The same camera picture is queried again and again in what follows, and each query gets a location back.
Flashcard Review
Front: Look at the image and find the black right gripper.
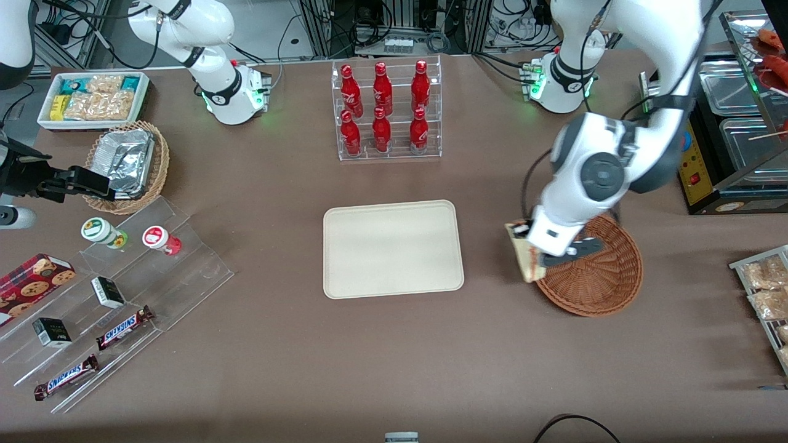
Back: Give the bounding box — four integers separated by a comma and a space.
0, 142, 113, 204

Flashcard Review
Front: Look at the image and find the triangular sandwich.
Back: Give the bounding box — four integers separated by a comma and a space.
505, 220, 547, 284

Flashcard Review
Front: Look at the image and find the light tan wicker basket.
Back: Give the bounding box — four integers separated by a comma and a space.
82, 120, 170, 215

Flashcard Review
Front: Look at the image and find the brown round wicker basket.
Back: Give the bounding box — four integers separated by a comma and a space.
534, 212, 644, 317

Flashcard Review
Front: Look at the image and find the beige plastic tray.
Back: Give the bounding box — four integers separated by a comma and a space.
323, 199, 465, 300

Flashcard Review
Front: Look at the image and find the aluminium foil container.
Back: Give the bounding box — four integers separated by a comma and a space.
92, 128, 156, 199

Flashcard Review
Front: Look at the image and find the green yogurt cup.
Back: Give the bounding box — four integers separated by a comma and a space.
81, 217, 129, 249

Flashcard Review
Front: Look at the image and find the white rectangular snack bin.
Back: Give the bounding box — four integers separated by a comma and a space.
37, 71, 150, 132

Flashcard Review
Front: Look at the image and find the clear bag of crackers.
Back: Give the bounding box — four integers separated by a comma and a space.
63, 91, 136, 122
86, 74, 125, 94

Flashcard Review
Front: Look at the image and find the red yogurt cup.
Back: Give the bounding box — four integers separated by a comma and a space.
142, 226, 182, 256

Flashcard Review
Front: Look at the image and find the small black carton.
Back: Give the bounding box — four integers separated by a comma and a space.
91, 276, 126, 309
32, 317, 73, 348

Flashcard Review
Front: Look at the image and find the red cookie box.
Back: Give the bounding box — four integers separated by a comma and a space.
0, 253, 76, 327

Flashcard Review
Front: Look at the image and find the clear acrylic stepped display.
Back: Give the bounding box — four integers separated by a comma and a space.
0, 196, 235, 414

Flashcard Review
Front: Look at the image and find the red cola bottle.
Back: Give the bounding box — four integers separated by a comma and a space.
340, 110, 362, 156
411, 60, 431, 113
340, 64, 364, 119
373, 62, 393, 116
372, 107, 392, 153
409, 107, 429, 153

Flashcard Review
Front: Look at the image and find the clear acrylic bottle rack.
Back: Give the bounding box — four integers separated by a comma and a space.
331, 54, 443, 162

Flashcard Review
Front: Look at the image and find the aluminium profile stand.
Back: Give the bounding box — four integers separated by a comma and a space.
34, 0, 115, 70

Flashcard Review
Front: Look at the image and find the snickers chocolate bar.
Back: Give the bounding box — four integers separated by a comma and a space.
34, 354, 99, 402
95, 306, 155, 351

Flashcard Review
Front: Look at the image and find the black hot food display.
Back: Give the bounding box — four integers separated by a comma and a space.
674, 9, 788, 216

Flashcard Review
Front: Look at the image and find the grey finned metal box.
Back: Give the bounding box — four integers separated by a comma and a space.
639, 70, 661, 118

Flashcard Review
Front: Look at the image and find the stainless steel pan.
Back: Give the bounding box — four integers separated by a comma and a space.
719, 117, 788, 176
699, 58, 770, 118

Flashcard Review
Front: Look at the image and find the clear bag of pastries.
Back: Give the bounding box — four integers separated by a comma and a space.
741, 255, 788, 291
748, 289, 788, 321

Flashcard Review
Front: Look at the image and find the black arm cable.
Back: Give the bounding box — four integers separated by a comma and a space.
521, 148, 555, 223

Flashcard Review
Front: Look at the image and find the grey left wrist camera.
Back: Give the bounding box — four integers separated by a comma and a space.
541, 237, 605, 268

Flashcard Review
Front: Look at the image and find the black cable loop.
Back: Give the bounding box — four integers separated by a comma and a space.
533, 414, 622, 443

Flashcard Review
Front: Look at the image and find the grey wire rack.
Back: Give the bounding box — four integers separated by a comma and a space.
730, 245, 788, 376

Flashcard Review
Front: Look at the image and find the aluminium equipment frame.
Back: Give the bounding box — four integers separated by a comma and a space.
299, 0, 493, 59

